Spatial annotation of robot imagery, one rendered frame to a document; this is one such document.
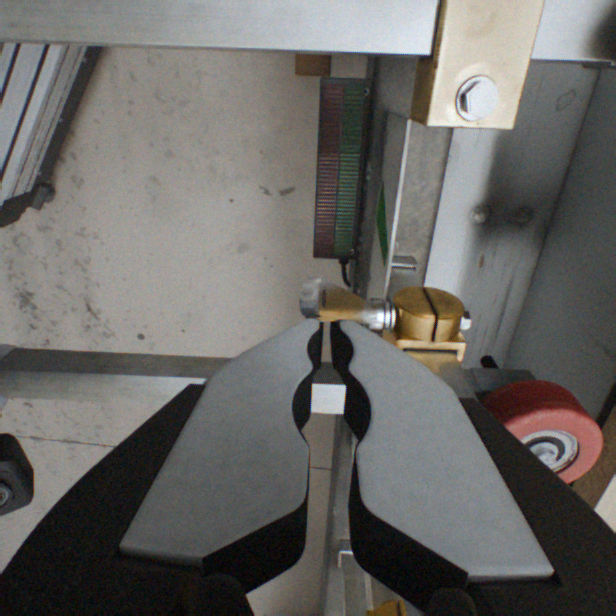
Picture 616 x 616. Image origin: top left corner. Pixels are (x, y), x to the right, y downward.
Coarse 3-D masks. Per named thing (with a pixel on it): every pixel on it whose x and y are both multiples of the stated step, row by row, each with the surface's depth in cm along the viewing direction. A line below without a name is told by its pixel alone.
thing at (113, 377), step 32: (32, 352) 34; (64, 352) 34; (96, 352) 34; (0, 384) 33; (32, 384) 33; (64, 384) 32; (96, 384) 32; (128, 384) 32; (160, 384) 32; (320, 384) 32; (480, 384) 32
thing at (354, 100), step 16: (352, 96) 36; (352, 112) 37; (352, 128) 37; (352, 144) 38; (352, 160) 39; (352, 176) 39; (352, 192) 40; (352, 208) 41; (336, 224) 42; (352, 224) 42; (336, 240) 43
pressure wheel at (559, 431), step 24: (480, 360) 38; (528, 384) 29; (552, 384) 29; (504, 408) 28; (528, 408) 27; (552, 408) 26; (576, 408) 27; (528, 432) 27; (552, 432) 27; (576, 432) 27; (600, 432) 27; (552, 456) 27; (576, 456) 28
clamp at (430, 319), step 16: (416, 288) 31; (432, 288) 31; (400, 304) 29; (416, 304) 29; (432, 304) 29; (448, 304) 29; (400, 320) 29; (416, 320) 28; (432, 320) 27; (448, 320) 28; (464, 320) 29; (384, 336) 33; (400, 336) 29; (416, 336) 28; (432, 336) 29; (448, 336) 28; (464, 352) 29
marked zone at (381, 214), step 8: (384, 200) 36; (384, 208) 36; (376, 216) 40; (384, 216) 35; (384, 224) 35; (384, 232) 35; (384, 240) 35; (384, 248) 35; (384, 256) 34; (384, 264) 34
